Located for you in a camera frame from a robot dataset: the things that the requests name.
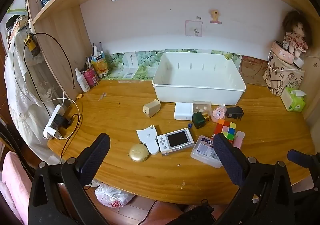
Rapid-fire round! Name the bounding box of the pink round plastic case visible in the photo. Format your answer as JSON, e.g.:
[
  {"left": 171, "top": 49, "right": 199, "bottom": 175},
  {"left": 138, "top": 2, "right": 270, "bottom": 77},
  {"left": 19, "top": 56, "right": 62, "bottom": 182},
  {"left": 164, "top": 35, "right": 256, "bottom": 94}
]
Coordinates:
[{"left": 211, "top": 105, "right": 227, "bottom": 123}]

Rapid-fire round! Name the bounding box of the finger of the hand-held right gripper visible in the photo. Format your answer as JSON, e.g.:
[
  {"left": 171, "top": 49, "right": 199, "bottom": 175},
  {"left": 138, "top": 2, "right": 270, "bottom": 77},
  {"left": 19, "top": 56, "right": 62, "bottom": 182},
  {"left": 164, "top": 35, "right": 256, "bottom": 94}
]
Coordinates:
[{"left": 287, "top": 150, "right": 320, "bottom": 173}]

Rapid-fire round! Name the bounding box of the wooden bookshelf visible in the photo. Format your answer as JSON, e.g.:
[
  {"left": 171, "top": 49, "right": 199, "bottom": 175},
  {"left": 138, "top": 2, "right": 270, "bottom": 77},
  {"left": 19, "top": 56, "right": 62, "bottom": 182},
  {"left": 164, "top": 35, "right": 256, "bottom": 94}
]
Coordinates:
[{"left": 26, "top": 0, "right": 320, "bottom": 131}]

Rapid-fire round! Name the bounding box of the white curved plastic gadget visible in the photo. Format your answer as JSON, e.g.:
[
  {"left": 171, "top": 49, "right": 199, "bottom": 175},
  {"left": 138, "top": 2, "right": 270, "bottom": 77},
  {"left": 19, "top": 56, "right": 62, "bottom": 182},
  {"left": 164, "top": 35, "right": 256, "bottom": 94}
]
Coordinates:
[{"left": 136, "top": 125, "right": 160, "bottom": 156}]

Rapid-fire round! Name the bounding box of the white barcode box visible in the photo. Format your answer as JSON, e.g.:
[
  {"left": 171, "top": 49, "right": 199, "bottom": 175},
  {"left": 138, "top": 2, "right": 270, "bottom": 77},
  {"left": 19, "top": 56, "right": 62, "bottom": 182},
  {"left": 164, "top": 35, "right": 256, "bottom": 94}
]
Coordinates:
[{"left": 122, "top": 52, "right": 139, "bottom": 79}]

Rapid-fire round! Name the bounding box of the green tissue pack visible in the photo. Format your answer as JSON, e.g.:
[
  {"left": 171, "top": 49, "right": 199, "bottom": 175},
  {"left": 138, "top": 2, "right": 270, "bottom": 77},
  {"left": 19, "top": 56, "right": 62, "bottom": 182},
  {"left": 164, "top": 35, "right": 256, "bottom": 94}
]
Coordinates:
[{"left": 280, "top": 87, "right": 307, "bottom": 112}]

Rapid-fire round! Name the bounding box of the black plugged-in adapter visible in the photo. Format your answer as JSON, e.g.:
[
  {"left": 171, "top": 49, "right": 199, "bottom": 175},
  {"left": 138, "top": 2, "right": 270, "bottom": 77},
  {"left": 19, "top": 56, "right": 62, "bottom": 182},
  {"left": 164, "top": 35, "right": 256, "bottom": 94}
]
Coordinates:
[{"left": 54, "top": 114, "right": 73, "bottom": 129}]

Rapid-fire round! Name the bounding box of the pink round box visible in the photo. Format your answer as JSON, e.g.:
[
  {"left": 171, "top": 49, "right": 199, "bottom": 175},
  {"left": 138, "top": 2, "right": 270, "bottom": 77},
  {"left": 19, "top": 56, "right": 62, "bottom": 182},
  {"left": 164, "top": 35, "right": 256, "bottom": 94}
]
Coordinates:
[{"left": 272, "top": 40, "right": 300, "bottom": 64}]

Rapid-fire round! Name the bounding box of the brown picture card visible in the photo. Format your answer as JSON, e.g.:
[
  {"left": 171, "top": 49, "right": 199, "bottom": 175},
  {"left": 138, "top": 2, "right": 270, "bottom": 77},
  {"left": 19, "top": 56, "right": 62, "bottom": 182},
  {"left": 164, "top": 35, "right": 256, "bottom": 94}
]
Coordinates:
[{"left": 240, "top": 55, "right": 269, "bottom": 87}]

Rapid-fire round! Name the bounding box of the white power strip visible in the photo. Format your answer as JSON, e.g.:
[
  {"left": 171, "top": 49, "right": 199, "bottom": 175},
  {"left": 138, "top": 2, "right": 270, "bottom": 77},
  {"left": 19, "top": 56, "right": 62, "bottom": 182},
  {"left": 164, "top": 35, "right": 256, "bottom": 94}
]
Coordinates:
[{"left": 43, "top": 104, "right": 63, "bottom": 140}]

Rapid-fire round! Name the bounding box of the printed tote bag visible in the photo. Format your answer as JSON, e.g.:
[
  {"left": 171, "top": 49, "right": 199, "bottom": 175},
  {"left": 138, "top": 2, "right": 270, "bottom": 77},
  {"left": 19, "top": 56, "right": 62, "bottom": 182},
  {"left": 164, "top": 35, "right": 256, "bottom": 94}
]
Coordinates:
[{"left": 263, "top": 53, "right": 305, "bottom": 97}]

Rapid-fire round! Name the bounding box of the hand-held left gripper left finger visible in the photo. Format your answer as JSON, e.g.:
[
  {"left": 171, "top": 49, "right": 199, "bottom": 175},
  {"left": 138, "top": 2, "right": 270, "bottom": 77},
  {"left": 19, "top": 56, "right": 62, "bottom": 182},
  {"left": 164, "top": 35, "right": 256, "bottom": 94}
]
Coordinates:
[{"left": 28, "top": 133, "right": 111, "bottom": 225}]

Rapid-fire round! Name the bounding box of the pink can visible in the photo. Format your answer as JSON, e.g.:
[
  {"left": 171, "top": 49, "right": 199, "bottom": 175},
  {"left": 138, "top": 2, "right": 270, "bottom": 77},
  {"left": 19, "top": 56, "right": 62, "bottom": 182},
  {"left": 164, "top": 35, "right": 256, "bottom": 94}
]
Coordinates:
[{"left": 82, "top": 68, "right": 99, "bottom": 88}]

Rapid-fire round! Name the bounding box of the white power adapter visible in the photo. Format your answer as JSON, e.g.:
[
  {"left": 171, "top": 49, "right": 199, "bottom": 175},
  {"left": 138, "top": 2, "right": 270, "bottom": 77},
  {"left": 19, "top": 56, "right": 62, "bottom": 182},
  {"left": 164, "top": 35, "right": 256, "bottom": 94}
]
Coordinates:
[{"left": 174, "top": 102, "right": 193, "bottom": 121}]

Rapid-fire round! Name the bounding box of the clear card box blue label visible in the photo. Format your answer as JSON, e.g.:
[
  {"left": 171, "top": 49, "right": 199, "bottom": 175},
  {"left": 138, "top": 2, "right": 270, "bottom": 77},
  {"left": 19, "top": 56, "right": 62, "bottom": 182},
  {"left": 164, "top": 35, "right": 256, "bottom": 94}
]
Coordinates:
[{"left": 190, "top": 136, "right": 223, "bottom": 169}]

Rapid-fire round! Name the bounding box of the gold round compact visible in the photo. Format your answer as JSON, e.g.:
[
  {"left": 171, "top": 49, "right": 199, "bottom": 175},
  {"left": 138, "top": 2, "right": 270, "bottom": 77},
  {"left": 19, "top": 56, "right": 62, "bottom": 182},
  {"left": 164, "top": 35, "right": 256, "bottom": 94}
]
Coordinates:
[{"left": 129, "top": 143, "right": 149, "bottom": 162}]

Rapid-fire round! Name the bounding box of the colourful puzzle cube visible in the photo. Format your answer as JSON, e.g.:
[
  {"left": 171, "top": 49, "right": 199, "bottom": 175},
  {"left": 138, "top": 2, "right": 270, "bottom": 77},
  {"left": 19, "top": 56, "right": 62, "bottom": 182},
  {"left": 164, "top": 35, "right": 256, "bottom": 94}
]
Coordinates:
[{"left": 213, "top": 119, "right": 237, "bottom": 144}]

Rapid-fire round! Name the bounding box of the black plug adapter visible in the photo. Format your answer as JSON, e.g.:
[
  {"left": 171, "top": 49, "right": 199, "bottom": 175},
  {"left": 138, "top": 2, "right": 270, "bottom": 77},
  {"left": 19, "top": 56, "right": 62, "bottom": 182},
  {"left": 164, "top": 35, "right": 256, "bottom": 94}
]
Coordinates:
[{"left": 226, "top": 106, "right": 244, "bottom": 121}]

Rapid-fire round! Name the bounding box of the beige wedge-shaped box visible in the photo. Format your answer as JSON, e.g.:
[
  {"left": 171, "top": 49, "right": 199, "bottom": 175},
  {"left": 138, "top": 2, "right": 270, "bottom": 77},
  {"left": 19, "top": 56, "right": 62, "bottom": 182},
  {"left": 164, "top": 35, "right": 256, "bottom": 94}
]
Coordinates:
[{"left": 143, "top": 99, "right": 161, "bottom": 118}]

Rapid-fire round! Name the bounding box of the thin black cable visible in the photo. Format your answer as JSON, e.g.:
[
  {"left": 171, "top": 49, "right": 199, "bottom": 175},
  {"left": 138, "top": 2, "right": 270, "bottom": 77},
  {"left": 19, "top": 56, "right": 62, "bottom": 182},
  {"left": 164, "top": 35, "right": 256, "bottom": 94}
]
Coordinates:
[{"left": 14, "top": 32, "right": 83, "bottom": 164}]

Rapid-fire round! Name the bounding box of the white lace curtain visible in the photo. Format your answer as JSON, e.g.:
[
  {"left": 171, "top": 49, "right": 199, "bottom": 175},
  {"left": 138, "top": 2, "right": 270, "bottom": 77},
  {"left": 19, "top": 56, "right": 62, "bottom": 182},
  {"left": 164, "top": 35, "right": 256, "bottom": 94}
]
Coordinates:
[{"left": 4, "top": 15, "right": 65, "bottom": 163}]

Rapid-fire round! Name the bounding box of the pink and white clip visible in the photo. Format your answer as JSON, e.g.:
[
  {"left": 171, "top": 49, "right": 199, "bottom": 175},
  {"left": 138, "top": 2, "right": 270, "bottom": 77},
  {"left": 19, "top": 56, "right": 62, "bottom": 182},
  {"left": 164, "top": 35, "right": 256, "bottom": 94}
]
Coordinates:
[{"left": 234, "top": 131, "right": 245, "bottom": 149}]

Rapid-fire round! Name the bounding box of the white spray bottle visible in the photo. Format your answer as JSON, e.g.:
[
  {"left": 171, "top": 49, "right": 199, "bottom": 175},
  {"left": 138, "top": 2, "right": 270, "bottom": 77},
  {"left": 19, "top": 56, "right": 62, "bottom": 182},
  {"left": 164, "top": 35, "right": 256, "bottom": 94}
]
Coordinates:
[{"left": 75, "top": 68, "right": 90, "bottom": 93}]

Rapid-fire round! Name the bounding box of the dark green charger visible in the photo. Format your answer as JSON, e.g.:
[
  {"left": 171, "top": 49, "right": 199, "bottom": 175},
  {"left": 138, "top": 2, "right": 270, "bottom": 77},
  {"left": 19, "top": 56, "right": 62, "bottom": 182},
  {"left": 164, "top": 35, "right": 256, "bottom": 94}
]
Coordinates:
[{"left": 192, "top": 111, "right": 210, "bottom": 129}]

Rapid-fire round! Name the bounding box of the yellow hanging charm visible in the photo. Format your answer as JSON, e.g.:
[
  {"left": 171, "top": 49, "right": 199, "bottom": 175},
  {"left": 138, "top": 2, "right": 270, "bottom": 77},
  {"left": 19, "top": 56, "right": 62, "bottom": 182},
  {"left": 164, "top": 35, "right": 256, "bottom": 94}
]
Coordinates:
[{"left": 24, "top": 33, "right": 40, "bottom": 57}]

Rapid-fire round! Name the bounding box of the yellow wall sticker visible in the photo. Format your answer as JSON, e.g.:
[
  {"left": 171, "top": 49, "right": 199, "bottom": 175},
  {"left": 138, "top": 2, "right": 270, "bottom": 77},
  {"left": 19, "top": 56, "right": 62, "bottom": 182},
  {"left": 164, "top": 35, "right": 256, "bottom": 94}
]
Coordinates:
[{"left": 210, "top": 10, "right": 222, "bottom": 24}]

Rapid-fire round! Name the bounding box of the white cable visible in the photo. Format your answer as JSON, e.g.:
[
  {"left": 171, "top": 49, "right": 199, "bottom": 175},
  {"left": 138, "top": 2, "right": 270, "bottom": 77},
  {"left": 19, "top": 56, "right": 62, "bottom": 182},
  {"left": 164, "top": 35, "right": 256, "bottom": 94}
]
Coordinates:
[{"left": 41, "top": 98, "right": 82, "bottom": 140}]

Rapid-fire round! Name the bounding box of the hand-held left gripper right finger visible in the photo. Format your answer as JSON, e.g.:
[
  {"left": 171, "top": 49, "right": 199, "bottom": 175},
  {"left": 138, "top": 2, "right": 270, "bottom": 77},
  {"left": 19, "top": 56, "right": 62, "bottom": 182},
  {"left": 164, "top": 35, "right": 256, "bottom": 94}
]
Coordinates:
[{"left": 212, "top": 133, "right": 295, "bottom": 225}]

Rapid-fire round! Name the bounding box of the white plastic bin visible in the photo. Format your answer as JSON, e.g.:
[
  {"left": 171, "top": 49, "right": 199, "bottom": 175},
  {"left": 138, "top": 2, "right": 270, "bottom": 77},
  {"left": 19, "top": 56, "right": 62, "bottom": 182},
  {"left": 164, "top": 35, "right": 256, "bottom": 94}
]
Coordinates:
[{"left": 152, "top": 52, "right": 247, "bottom": 106}]

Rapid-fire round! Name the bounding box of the rag doll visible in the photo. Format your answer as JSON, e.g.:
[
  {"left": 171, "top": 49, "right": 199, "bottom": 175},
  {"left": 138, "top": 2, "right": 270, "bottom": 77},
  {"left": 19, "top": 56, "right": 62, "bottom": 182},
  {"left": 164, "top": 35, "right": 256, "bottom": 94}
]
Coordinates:
[{"left": 282, "top": 10, "right": 313, "bottom": 57}]

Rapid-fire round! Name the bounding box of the white handheld screen device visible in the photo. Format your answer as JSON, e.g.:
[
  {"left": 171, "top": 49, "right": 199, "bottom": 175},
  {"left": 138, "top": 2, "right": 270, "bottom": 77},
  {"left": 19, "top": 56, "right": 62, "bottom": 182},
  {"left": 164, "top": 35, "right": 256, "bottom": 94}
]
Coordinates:
[{"left": 157, "top": 128, "right": 195, "bottom": 157}]

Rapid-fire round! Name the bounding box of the clear box with white spots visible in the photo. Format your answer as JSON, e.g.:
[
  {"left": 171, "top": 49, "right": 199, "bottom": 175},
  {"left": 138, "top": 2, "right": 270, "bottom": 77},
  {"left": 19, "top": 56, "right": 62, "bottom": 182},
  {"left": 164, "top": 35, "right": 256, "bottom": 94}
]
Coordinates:
[{"left": 192, "top": 100, "right": 212, "bottom": 116}]

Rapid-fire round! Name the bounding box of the white plastic bag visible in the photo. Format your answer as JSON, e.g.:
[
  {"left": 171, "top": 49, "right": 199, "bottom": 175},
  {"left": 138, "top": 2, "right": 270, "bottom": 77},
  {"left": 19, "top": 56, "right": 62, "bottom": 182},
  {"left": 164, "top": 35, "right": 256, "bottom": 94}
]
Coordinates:
[{"left": 94, "top": 183, "right": 135, "bottom": 208}]

